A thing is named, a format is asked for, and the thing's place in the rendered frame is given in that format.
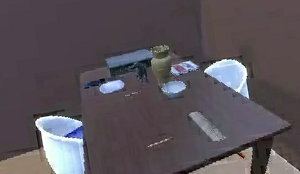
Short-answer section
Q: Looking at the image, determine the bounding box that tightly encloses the dark figurine statue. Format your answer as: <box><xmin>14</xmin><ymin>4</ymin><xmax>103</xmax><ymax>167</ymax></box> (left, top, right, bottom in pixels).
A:
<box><xmin>133</xmin><ymin>60</ymin><xmax>150</xmax><ymax>85</ymax></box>

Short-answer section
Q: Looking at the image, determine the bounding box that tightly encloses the small silver utensil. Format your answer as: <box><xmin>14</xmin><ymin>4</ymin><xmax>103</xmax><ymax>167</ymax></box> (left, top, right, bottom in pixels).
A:
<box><xmin>124</xmin><ymin>91</ymin><xmax>141</xmax><ymax>98</ymax></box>

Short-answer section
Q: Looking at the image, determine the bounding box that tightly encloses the white bowl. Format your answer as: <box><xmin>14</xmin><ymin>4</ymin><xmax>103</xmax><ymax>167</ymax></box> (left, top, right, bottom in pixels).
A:
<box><xmin>160</xmin><ymin>78</ymin><xmax>189</xmax><ymax>100</ymax></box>

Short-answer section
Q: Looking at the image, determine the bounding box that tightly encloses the olive green vase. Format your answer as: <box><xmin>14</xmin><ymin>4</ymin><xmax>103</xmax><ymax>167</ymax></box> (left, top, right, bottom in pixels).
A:
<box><xmin>147</xmin><ymin>43</ymin><xmax>177</xmax><ymax>88</ymax></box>

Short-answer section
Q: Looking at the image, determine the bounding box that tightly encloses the grey open laptop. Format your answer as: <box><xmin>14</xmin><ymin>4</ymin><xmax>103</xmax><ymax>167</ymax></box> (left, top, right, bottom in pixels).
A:
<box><xmin>104</xmin><ymin>47</ymin><xmax>156</xmax><ymax>78</ymax></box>

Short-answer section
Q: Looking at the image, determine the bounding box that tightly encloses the red and white book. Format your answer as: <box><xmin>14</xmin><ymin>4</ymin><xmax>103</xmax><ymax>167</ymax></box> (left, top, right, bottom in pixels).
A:
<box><xmin>169</xmin><ymin>59</ymin><xmax>201</xmax><ymax>77</ymax></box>

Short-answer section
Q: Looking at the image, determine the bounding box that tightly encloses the white plate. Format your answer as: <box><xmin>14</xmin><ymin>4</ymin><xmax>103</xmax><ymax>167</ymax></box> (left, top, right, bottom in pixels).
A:
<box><xmin>98</xmin><ymin>78</ymin><xmax>126</xmax><ymax>96</ymax></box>

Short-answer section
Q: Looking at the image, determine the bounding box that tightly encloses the dark brown wooden table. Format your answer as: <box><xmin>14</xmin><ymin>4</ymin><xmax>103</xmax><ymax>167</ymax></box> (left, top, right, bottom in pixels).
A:
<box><xmin>63</xmin><ymin>35</ymin><xmax>300</xmax><ymax>174</ymax></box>

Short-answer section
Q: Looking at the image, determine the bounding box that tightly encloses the thin silver utensil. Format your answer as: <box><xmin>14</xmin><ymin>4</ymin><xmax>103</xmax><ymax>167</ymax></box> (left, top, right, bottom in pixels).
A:
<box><xmin>146</xmin><ymin>136</ymin><xmax>175</xmax><ymax>149</ymax></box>

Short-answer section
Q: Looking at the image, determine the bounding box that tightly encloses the dark blue flat object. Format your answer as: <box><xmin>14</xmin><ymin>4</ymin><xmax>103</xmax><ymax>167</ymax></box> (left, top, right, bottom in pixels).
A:
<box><xmin>82</xmin><ymin>77</ymin><xmax>107</xmax><ymax>90</ymax></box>

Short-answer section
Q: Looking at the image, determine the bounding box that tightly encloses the grey remote control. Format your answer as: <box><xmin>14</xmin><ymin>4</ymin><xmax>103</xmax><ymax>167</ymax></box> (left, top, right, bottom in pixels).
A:
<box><xmin>188</xmin><ymin>106</ymin><xmax>228</xmax><ymax>146</ymax></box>

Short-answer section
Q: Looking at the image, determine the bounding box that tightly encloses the white tub chair blue cushion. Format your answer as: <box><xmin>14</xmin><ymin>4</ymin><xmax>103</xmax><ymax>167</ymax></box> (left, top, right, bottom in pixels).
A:
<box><xmin>34</xmin><ymin>110</ymin><xmax>93</xmax><ymax>174</ymax></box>

